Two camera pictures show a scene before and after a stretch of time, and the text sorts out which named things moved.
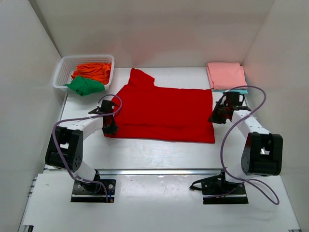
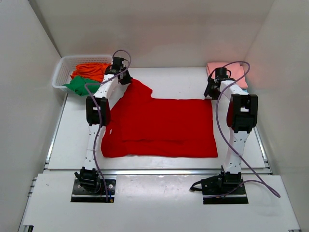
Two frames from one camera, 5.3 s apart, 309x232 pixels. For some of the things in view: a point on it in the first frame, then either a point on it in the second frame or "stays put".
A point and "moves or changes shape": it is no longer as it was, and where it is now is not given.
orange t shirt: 98,72 stays put
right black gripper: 219,115 -> 210,90
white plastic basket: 68,65 stays put
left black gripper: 109,126 -> 125,79
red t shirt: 177,114 moves or changes shape
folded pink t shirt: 226,75 stays put
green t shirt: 83,86 stays put
